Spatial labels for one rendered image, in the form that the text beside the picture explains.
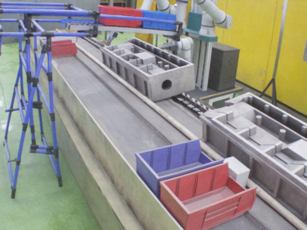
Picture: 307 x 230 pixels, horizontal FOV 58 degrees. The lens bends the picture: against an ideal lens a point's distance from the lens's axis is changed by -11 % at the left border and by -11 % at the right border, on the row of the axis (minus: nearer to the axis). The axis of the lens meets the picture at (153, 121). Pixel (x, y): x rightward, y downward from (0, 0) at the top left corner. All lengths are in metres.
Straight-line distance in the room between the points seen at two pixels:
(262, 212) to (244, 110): 0.61
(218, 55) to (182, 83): 1.57
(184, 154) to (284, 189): 0.48
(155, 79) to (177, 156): 0.81
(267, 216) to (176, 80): 1.23
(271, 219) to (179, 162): 0.49
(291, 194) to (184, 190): 0.44
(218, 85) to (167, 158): 2.49
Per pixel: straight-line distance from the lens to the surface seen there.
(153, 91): 2.08
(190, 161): 1.44
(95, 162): 1.75
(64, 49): 3.29
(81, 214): 2.27
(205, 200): 1.28
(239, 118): 1.60
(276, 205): 1.31
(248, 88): 4.60
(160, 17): 2.38
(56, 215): 2.29
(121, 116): 1.89
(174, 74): 2.12
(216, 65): 3.73
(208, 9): 2.94
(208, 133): 1.60
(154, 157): 1.31
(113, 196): 1.52
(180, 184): 1.16
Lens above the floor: 1.57
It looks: 26 degrees down
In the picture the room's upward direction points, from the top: 4 degrees clockwise
